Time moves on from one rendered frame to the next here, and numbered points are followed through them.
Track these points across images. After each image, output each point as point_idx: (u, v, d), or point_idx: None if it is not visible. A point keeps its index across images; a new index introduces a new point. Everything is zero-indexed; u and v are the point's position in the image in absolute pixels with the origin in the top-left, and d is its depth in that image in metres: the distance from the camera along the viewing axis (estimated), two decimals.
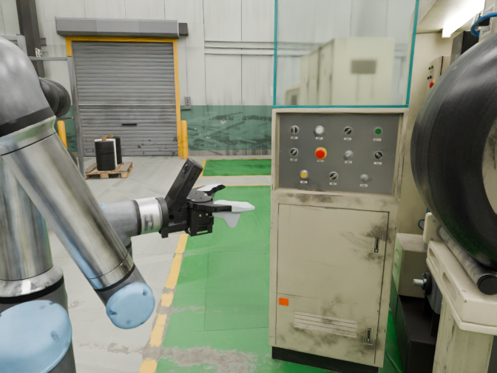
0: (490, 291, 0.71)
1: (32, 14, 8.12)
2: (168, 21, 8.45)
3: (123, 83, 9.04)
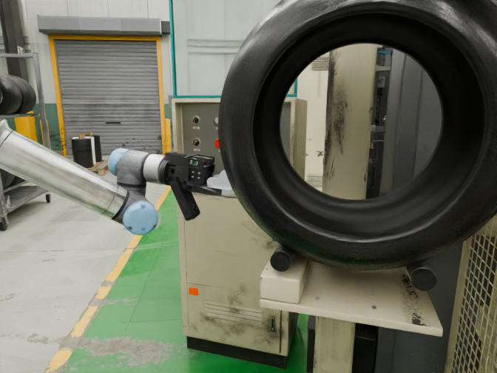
0: (284, 260, 0.72)
1: (15, 12, 8.13)
2: (150, 19, 8.46)
3: (106, 82, 9.06)
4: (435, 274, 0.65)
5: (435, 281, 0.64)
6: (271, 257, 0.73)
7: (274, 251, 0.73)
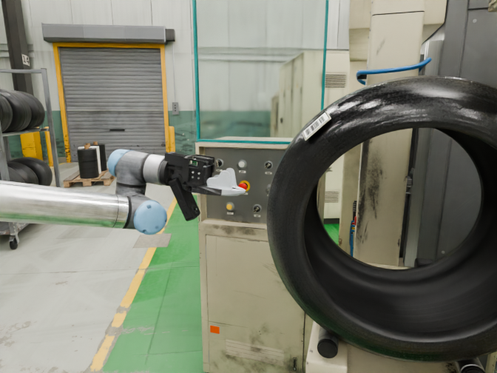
0: (322, 347, 0.73)
1: (19, 21, 8.14)
2: (154, 27, 8.47)
3: (110, 89, 9.07)
4: (463, 366, 0.67)
5: (470, 368, 0.66)
6: (329, 358, 0.74)
7: (323, 354, 0.75)
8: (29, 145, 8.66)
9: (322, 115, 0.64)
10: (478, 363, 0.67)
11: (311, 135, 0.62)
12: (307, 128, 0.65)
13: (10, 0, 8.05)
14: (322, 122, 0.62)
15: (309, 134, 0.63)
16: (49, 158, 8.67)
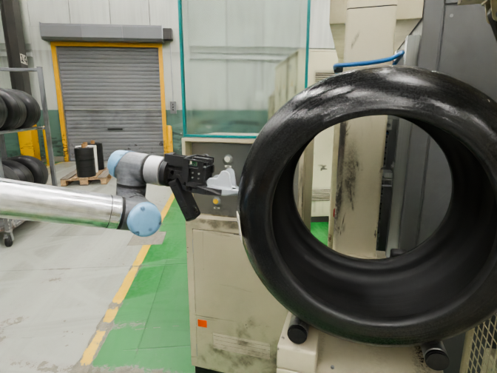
0: (291, 334, 0.75)
1: (17, 20, 8.16)
2: (152, 27, 8.49)
3: (108, 89, 9.08)
4: (425, 351, 0.68)
5: (431, 352, 0.67)
6: (300, 343, 0.75)
7: (295, 340, 0.76)
8: (26, 144, 8.67)
9: (237, 215, 0.73)
10: (440, 345, 0.68)
11: (241, 236, 0.71)
12: (239, 232, 0.74)
13: None
14: (238, 222, 0.71)
15: (240, 236, 0.71)
16: (47, 158, 8.68)
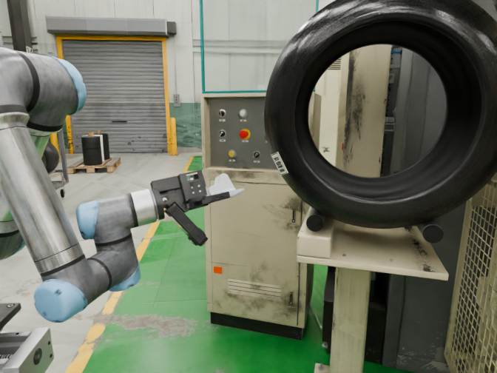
0: (313, 228, 0.88)
1: (24, 13, 8.29)
2: (156, 20, 8.62)
3: (112, 81, 9.22)
4: (427, 240, 0.82)
5: (425, 239, 0.81)
6: (322, 220, 0.88)
7: (323, 223, 0.89)
8: None
9: (273, 158, 0.88)
10: (421, 229, 0.83)
11: (285, 167, 0.85)
12: (279, 170, 0.89)
13: None
14: (278, 158, 0.86)
15: (284, 169, 0.86)
16: None
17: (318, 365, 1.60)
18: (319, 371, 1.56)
